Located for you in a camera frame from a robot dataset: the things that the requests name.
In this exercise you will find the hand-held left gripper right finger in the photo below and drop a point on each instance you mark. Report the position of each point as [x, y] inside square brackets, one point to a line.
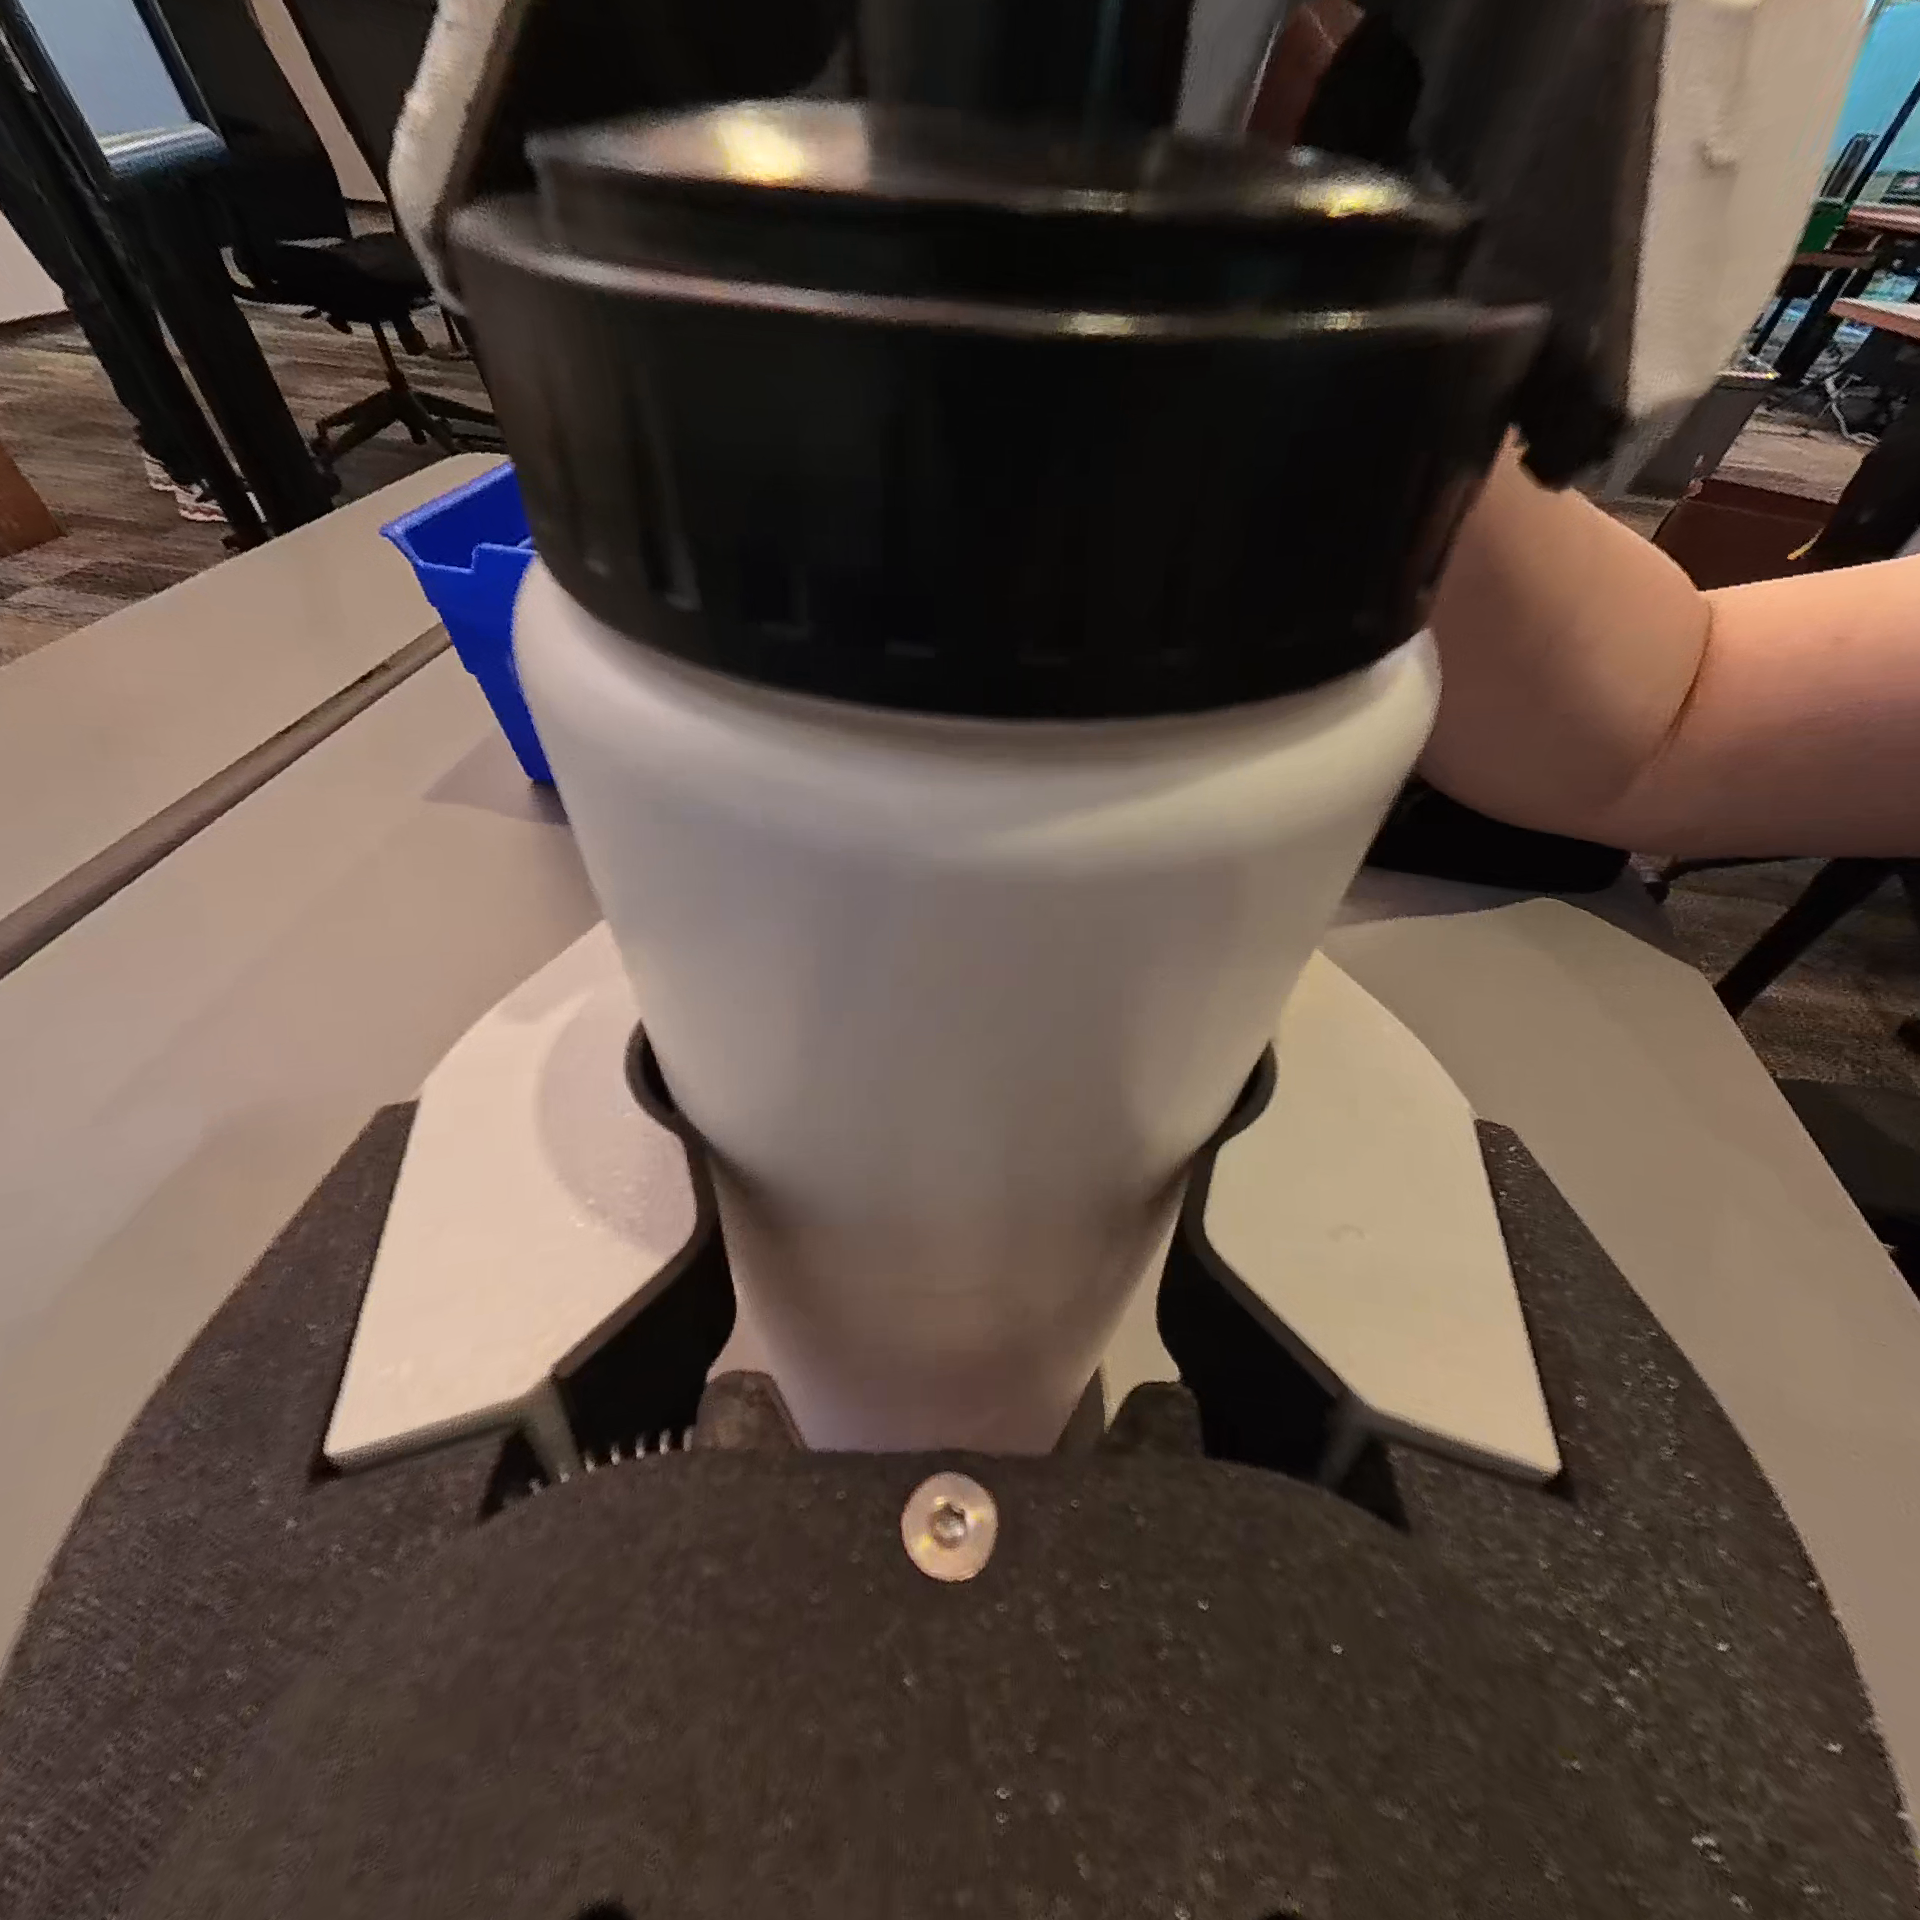
[1379, 1260]

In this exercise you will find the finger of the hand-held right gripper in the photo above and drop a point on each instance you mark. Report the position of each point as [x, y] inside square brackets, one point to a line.
[1726, 182]
[436, 135]

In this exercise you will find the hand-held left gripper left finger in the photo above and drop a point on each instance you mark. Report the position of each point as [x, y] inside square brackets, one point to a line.
[509, 1246]

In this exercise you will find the blue plastic bin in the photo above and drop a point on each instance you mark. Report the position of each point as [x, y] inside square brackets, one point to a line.
[482, 631]

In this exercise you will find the white plastic bottle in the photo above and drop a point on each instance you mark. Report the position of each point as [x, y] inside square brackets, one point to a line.
[962, 974]

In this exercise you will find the black bottle lid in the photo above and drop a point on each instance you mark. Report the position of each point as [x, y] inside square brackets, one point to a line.
[975, 495]

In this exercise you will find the person's right forearm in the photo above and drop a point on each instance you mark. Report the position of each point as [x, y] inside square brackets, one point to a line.
[1726, 705]

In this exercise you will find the black office chair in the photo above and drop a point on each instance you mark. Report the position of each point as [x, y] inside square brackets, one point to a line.
[343, 261]

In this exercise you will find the grey trash can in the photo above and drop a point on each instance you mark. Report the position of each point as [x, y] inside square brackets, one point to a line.
[1709, 436]

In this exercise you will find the pale screen on stand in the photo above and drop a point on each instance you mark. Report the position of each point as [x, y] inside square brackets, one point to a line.
[105, 67]

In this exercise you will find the brown cardboard box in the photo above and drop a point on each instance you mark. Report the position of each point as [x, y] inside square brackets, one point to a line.
[1754, 523]

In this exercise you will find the black mesh wrist rest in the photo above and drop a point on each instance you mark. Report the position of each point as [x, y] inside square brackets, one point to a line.
[1499, 858]

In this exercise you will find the wooden post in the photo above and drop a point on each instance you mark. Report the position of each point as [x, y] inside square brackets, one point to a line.
[25, 511]

